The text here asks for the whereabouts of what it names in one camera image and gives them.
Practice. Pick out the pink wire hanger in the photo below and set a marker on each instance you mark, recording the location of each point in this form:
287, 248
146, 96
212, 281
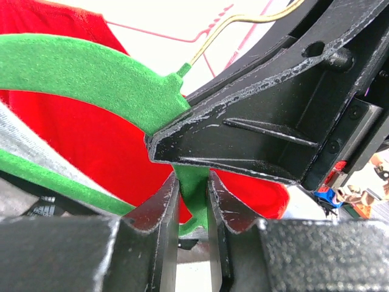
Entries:
165, 34

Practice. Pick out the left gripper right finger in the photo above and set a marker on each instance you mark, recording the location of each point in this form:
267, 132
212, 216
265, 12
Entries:
251, 253

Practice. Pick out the red t shirt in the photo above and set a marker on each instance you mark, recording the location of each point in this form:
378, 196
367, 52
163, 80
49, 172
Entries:
101, 145

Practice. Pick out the green velvet hanger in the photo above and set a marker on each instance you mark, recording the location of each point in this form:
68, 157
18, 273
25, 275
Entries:
98, 75

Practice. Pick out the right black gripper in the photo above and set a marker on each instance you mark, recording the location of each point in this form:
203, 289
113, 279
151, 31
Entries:
303, 106

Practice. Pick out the grey t shirt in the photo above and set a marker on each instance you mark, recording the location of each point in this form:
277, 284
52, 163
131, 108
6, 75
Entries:
25, 155

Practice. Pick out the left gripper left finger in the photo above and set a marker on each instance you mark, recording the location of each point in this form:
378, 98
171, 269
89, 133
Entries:
135, 253

